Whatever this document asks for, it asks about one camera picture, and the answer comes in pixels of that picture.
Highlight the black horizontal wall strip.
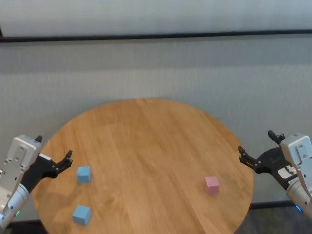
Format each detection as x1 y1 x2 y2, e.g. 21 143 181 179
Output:
0 24 312 44

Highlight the blue cube block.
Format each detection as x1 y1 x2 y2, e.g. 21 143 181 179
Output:
72 204 92 226
77 166 92 184

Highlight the pink cube block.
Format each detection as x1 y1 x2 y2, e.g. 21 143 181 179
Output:
204 176 220 195

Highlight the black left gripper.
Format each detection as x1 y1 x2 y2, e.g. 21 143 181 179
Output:
20 135 73 194

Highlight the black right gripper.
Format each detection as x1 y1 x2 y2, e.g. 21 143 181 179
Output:
238 130 298 191

